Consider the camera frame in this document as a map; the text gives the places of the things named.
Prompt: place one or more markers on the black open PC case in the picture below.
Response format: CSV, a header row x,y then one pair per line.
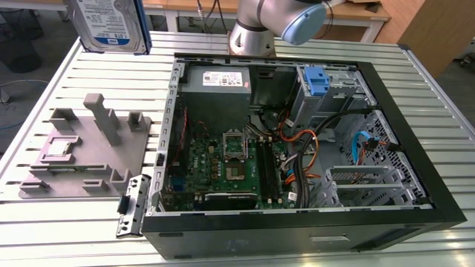
x,y
297,239

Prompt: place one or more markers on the black office chair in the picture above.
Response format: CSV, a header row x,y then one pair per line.
x,y
19,39

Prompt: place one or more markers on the small wooden desk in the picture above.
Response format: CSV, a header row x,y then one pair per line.
x,y
363,14

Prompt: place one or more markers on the grey parts rack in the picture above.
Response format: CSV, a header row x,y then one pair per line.
x,y
101,155

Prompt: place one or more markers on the grey power supply unit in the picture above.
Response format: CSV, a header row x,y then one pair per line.
x,y
215,111

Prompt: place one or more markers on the grey metal drive cage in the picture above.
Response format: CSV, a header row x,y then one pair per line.
x,y
334,105

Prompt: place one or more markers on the blue plastic drive latch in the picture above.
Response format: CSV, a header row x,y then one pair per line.
x,y
317,80

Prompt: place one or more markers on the hard disk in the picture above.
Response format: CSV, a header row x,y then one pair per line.
x,y
107,25

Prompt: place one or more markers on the green motherboard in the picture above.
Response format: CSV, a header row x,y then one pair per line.
x,y
207,167

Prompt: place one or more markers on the black RAM slot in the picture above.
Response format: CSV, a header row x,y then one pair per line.
x,y
263,167
273,167

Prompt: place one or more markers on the CPU socket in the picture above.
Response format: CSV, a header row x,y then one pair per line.
x,y
237,172

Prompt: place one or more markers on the wooden cabinet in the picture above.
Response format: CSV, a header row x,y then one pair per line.
x,y
434,27

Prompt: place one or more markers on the grey metal disk bay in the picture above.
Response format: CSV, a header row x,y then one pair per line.
x,y
367,187

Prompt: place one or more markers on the green RAM stick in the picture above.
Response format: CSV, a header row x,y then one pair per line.
x,y
63,169

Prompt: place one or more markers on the grey metal card retainer bracket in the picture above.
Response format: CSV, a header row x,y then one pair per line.
x,y
135,205

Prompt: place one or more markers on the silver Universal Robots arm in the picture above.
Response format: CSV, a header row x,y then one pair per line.
x,y
257,36

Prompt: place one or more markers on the black graphics card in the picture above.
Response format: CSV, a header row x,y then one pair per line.
x,y
226,200

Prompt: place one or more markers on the long white-framed desk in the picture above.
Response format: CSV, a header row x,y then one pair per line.
x,y
178,7

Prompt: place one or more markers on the silver CPU chip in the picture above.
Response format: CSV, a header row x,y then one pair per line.
x,y
59,148

